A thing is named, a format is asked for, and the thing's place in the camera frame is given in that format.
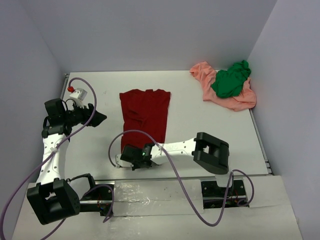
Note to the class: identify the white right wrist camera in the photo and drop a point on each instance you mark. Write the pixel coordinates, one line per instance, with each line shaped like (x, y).
(122, 163)

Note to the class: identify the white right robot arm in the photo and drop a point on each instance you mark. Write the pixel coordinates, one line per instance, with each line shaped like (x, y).
(207, 151)

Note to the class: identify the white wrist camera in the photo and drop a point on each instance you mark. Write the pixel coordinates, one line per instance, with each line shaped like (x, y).
(122, 163)
(77, 95)

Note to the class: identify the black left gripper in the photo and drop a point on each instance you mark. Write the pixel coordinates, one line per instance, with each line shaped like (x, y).
(86, 112)

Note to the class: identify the red t-shirt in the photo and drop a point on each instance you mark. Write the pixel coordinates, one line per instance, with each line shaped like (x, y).
(146, 111)

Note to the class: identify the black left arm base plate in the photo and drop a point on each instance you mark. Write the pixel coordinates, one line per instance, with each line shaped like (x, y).
(98, 200)

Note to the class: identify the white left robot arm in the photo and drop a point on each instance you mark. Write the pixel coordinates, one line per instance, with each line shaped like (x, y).
(52, 198)

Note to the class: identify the green t-shirt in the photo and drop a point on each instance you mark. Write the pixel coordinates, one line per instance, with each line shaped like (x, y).
(229, 83)

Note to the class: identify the salmon pink t-shirt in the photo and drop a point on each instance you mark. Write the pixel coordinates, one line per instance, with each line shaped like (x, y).
(206, 76)

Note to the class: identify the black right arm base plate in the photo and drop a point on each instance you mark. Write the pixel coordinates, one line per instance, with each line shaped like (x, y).
(213, 195)

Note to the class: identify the white cardboard front cover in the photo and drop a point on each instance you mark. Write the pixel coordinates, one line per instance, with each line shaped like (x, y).
(269, 217)

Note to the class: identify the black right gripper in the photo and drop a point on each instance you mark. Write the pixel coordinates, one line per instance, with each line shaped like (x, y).
(136, 166)

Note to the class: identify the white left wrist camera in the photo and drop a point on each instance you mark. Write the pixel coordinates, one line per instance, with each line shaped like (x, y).
(77, 95)

